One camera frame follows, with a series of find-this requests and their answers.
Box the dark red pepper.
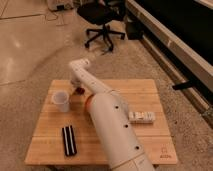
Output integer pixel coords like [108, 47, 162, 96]
[75, 87, 85, 94]

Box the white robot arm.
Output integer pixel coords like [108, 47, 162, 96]
[69, 59, 155, 171]

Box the orange bowl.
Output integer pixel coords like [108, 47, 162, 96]
[84, 95, 93, 112]

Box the black box on floor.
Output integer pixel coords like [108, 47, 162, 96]
[125, 22, 143, 40]

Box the wooden table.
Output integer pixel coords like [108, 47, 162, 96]
[25, 79, 178, 166]

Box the black office chair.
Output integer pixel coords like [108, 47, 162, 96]
[77, 0, 125, 51]

